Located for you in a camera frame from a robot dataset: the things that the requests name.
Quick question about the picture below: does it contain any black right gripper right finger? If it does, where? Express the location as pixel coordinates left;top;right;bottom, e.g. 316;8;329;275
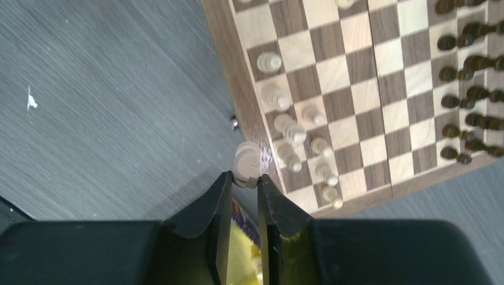
257;175;492;284

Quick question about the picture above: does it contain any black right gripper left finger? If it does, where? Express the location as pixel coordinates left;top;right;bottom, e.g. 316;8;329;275
1;172;232;284

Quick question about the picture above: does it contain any white chess rook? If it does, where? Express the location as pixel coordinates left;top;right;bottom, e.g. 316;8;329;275
232;142;261;189

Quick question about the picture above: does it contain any wooden chess board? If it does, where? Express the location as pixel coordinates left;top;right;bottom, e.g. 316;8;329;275
201;1;503;217

